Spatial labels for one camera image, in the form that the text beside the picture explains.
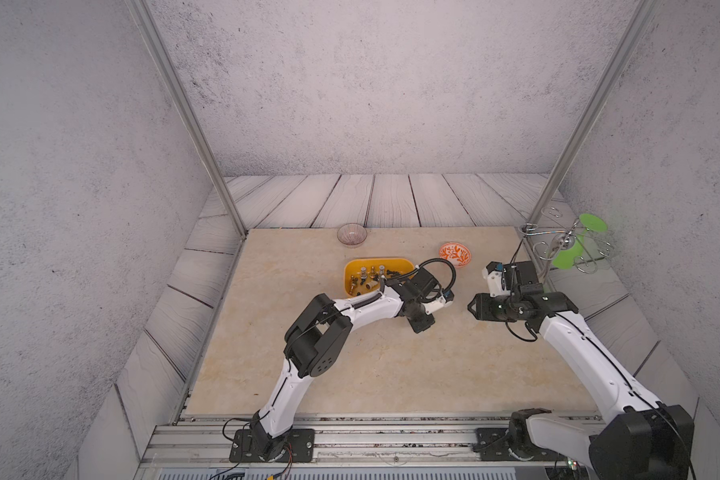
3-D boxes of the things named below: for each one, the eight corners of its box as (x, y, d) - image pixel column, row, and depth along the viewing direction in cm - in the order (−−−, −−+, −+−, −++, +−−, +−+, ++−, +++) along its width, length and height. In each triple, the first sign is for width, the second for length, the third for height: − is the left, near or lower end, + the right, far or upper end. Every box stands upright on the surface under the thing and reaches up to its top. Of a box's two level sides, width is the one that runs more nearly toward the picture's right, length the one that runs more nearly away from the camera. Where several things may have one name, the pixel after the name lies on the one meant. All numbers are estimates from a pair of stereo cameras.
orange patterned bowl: (441, 268, 112) (443, 260, 108) (437, 250, 118) (439, 242, 114) (470, 268, 112) (473, 260, 108) (465, 250, 118) (467, 242, 114)
